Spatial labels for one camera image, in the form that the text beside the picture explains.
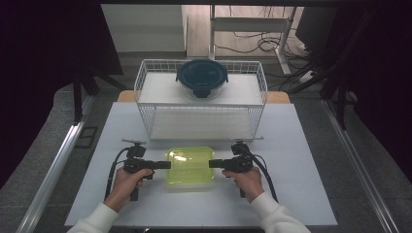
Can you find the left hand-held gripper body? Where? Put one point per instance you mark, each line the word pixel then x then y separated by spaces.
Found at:
pixel 136 163

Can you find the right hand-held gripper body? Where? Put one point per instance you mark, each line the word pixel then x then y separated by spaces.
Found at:
pixel 239 163

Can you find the green rectangular food container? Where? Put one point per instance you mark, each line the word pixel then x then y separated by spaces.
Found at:
pixel 191 170

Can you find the round container dark blue lid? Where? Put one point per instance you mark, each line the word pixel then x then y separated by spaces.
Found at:
pixel 201 74

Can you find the person's right hand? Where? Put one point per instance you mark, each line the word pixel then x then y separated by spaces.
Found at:
pixel 247 184

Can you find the person's left hand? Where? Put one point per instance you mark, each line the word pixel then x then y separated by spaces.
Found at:
pixel 124 189

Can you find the wooden table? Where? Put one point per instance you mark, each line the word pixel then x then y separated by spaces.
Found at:
pixel 125 96

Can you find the black stand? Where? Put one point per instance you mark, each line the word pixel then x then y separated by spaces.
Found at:
pixel 77 97
pixel 340 97

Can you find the white power strip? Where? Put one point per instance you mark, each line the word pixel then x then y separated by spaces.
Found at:
pixel 307 76

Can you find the white cabinet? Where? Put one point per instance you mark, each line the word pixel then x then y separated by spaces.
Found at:
pixel 145 27

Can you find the dark curtain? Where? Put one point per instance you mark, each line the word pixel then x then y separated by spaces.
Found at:
pixel 39 64
pixel 388 81

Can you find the black square floor frame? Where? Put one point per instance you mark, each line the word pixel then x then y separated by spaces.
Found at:
pixel 86 137

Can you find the aluminium rail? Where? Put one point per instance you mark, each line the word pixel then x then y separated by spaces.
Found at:
pixel 359 161
pixel 51 174

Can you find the white desk frame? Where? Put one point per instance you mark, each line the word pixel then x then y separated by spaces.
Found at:
pixel 249 24

